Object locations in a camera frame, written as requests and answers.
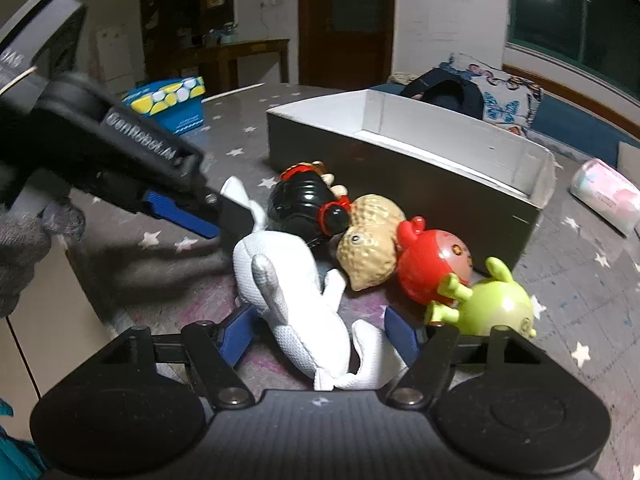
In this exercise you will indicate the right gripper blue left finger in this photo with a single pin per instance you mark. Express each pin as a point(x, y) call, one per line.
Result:
point(213, 350)

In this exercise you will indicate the white cardboard storage box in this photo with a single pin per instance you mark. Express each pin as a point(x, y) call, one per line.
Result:
point(462, 175)

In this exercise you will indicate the black ladybug toy figure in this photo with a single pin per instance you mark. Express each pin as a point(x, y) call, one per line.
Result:
point(305, 202)

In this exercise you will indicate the butterfly print pillow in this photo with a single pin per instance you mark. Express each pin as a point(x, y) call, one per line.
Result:
point(510, 102)

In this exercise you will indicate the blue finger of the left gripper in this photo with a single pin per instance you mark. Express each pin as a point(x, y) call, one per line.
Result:
point(164, 208)
point(234, 220)

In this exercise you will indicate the white plush rabbit toy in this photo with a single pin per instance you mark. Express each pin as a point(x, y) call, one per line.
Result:
point(276, 273)

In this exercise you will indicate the dark blue backpack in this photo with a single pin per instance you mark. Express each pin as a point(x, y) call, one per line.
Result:
point(447, 90)

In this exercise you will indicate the grey star pattern mat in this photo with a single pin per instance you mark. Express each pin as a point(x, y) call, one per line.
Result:
point(584, 275)

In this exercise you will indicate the grey gloved left hand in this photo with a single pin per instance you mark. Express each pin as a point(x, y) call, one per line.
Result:
point(26, 240)

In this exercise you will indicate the tan peanut toy figure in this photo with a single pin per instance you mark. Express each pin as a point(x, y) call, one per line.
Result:
point(367, 252)

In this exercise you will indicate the pink white tissue pack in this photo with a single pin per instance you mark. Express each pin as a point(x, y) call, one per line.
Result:
point(607, 193)

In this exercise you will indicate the dark wooden door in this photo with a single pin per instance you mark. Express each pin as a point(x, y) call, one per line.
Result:
point(345, 44)

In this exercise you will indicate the blue sofa bed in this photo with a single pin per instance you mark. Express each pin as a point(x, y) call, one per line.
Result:
point(573, 126)

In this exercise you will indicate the dark window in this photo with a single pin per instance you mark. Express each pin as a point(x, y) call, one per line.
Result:
point(600, 37)

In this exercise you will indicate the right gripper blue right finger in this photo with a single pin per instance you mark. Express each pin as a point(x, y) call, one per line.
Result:
point(429, 355)

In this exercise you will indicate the blue yellow patterned box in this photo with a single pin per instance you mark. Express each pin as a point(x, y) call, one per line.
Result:
point(175, 104)

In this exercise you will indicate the wooden side table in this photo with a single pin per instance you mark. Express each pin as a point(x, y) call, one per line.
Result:
point(220, 63)

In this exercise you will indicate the red pig toy figure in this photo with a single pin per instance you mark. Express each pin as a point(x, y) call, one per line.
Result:
point(426, 256)

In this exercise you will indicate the green pig toy figure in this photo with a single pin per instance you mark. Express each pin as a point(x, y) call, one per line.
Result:
point(494, 301)

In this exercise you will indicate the dark bookshelf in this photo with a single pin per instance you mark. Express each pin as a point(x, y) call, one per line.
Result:
point(171, 29)

